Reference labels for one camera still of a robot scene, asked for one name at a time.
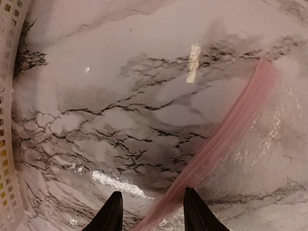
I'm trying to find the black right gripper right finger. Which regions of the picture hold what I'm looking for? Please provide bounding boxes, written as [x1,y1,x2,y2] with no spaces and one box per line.
[183,187,229,231]

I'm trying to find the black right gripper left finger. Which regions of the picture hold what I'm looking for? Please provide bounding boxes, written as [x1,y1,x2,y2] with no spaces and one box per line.
[82,191,123,231]

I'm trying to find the white perforated plastic basket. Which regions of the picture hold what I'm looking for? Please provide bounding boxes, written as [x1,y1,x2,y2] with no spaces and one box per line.
[0,0,30,231]

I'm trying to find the clear zip top bag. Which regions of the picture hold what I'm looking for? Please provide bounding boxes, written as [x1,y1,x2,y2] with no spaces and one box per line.
[136,57,308,231]

